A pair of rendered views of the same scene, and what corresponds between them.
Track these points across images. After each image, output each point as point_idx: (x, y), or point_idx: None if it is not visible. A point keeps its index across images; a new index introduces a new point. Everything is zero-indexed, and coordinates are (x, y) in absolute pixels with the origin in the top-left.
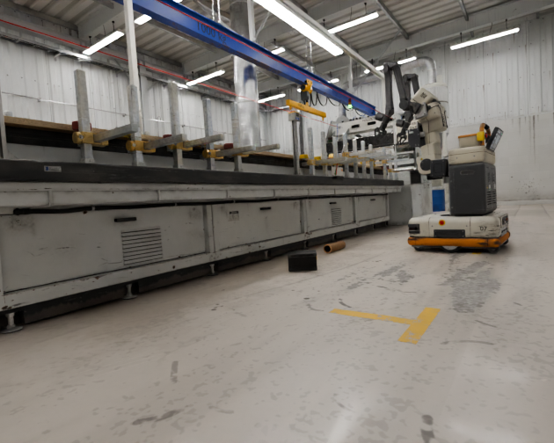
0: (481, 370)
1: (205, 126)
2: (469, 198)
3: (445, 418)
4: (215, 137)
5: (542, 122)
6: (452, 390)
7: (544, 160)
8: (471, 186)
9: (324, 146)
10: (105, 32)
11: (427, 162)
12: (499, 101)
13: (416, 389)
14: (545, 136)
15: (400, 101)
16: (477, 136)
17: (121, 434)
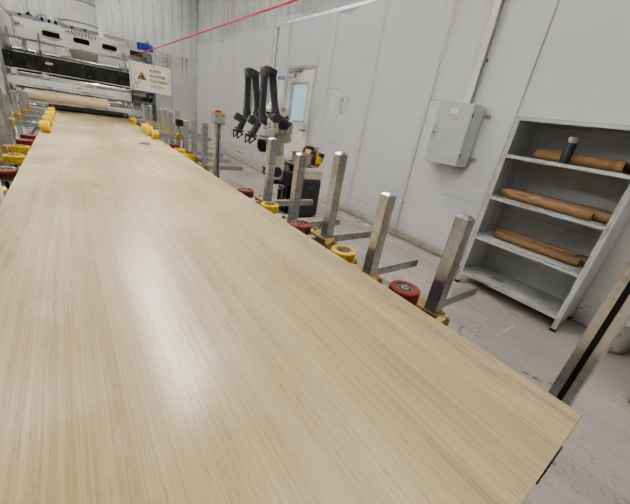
0: (487, 342)
1: (296, 192)
2: (309, 205)
3: (524, 369)
4: (369, 234)
5: (173, 64)
6: (504, 357)
7: (175, 100)
8: (312, 197)
9: (196, 140)
10: None
11: (278, 170)
12: (136, 24)
13: (505, 364)
14: (176, 78)
15: (276, 114)
16: (318, 161)
17: (564, 470)
